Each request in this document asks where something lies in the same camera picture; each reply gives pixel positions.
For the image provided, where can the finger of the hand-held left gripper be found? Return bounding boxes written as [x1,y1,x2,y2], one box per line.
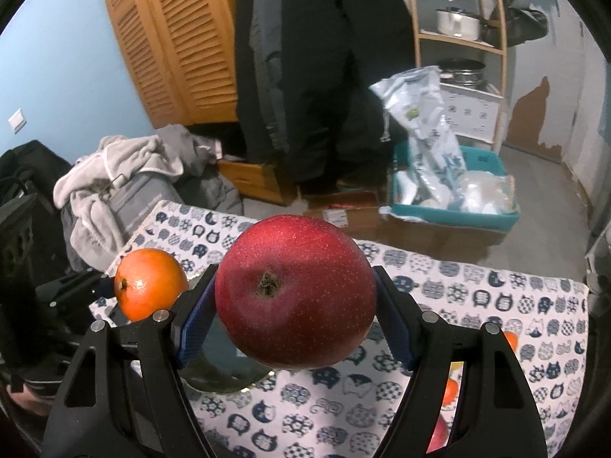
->
[36,272,118,308]

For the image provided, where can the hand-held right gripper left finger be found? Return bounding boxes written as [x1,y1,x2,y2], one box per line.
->
[43,264,220,458]

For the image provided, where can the black hanging coat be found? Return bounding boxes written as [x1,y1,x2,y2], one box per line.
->
[281,0,416,194]

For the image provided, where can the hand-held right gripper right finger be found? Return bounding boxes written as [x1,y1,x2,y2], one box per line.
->
[372,264,550,458]

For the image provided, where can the grey padded jacket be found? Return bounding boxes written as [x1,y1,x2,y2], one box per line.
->
[110,172,244,249]

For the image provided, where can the round metal pan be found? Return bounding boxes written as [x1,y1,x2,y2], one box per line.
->
[436,58,488,87]

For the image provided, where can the white printed drawer box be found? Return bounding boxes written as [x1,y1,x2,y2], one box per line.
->
[439,88,502,137]

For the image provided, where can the teal box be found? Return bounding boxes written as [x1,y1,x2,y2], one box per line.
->
[389,145,521,232]

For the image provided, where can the white cooking pot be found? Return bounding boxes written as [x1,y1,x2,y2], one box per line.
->
[434,7,502,41]

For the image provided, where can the grey hanging bag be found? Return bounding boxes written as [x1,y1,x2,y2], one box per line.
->
[506,5,548,48]

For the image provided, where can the wooden drawer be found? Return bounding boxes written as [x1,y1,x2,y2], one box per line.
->
[217,160,297,206]

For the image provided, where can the cat print tablecloth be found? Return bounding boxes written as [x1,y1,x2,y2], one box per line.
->
[91,200,590,458]

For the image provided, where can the white printed plastic bag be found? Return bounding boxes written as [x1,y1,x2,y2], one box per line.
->
[370,66,466,206]

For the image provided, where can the wooden shelf unit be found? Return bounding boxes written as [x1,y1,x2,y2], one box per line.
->
[403,0,509,153]

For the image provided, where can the dark grey hanging jacket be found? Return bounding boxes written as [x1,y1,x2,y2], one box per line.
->
[234,0,293,163]

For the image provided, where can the small red apple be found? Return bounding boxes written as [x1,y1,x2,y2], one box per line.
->
[426,417,450,454]

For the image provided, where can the small labelled cardboard box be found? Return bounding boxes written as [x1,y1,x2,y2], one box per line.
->
[303,191,383,242]

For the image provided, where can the clear plastic bag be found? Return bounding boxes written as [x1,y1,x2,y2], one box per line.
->
[453,172,519,215]

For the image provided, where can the large cardboard box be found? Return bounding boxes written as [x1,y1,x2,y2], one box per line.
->
[377,210,509,259]

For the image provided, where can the large red apple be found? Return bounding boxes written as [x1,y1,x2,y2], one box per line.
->
[215,214,378,370]

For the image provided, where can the wooden louvered wardrobe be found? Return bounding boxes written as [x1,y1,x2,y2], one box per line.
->
[98,0,239,129]

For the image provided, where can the light grey bathrobe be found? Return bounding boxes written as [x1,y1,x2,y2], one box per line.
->
[53,134,184,261]

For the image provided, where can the black bag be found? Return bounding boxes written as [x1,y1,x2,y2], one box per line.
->
[0,140,72,201]

